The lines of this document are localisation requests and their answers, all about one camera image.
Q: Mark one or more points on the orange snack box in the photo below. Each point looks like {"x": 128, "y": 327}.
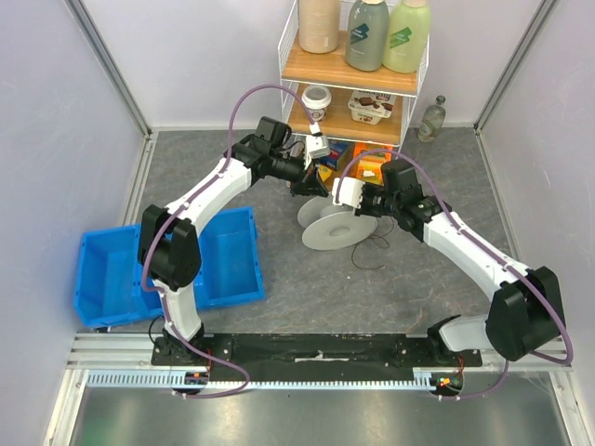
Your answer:
{"x": 368, "y": 168}

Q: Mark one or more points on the aluminium frame post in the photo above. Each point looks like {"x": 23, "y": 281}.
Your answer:
{"x": 533, "y": 29}
{"x": 108, "y": 63}

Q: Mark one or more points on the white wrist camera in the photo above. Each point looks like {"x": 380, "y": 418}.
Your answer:
{"x": 316, "y": 145}
{"x": 347, "y": 191}

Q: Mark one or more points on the beige bottle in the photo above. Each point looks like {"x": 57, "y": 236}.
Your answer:
{"x": 318, "y": 25}

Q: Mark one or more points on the grey slotted cable duct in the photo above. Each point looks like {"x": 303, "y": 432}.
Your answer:
{"x": 188, "y": 380}

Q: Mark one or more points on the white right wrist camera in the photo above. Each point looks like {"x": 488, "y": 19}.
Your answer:
{"x": 347, "y": 191}

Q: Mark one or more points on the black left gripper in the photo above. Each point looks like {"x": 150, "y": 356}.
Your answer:
{"x": 310, "y": 183}

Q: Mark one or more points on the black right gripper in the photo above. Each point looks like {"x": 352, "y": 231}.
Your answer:
{"x": 365, "y": 204}

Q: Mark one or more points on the white yogurt cup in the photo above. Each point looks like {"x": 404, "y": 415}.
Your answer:
{"x": 317, "y": 98}

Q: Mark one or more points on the left aluminium frame post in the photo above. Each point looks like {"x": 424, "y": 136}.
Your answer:
{"x": 108, "y": 63}

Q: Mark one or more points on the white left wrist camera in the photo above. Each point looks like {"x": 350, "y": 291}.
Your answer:
{"x": 316, "y": 145}

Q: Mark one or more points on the yellow candy bag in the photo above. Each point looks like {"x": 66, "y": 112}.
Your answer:
{"x": 325, "y": 172}

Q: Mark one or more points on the white wire shelf rack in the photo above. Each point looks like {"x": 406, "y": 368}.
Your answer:
{"x": 299, "y": 69}

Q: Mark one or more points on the blue plastic compartment bin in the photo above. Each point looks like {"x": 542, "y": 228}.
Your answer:
{"x": 107, "y": 289}

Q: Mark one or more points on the clear glass bottle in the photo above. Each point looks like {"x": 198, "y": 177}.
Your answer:
{"x": 432, "y": 120}

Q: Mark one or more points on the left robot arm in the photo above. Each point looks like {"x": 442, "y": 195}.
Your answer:
{"x": 169, "y": 252}

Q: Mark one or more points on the grey green bottle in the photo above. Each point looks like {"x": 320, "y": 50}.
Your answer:
{"x": 368, "y": 25}

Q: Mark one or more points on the blue snack box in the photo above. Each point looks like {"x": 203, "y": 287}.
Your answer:
{"x": 338, "y": 156}

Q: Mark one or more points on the light green bottle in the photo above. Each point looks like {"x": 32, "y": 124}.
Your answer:
{"x": 407, "y": 37}

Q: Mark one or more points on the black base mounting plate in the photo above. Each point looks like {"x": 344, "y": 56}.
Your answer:
{"x": 321, "y": 358}

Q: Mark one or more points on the chocolate dessert tub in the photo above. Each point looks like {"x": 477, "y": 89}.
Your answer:
{"x": 371, "y": 107}

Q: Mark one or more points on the grey plastic cable spool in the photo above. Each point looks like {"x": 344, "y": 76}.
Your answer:
{"x": 329, "y": 227}

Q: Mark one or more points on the right aluminium frame post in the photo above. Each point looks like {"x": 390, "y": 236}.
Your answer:
{"x": 533, "y": 29}

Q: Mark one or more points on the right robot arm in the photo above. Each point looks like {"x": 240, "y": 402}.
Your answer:
{"x": 526, "y": 310}

